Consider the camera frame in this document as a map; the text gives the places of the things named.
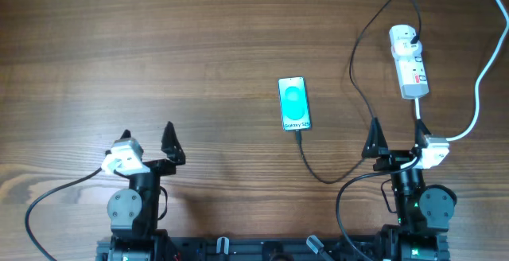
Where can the blue Galaxy smartphone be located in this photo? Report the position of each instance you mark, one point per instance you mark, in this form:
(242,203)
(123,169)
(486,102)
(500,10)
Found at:
(294,104)

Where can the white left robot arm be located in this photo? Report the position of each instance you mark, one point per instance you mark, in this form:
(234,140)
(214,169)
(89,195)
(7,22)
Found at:
(134,213)

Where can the white power strip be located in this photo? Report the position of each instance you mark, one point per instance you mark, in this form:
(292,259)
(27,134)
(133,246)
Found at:
(412,78)

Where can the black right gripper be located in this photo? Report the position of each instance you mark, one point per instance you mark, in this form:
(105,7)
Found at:
(398,157)

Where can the white charger adapter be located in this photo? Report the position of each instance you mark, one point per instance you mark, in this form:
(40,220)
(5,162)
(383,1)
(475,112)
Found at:
(403,48)

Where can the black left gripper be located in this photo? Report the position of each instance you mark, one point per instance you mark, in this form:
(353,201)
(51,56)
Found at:
(173,154)

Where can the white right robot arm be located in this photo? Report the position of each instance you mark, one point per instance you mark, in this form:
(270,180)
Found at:
(423,211)

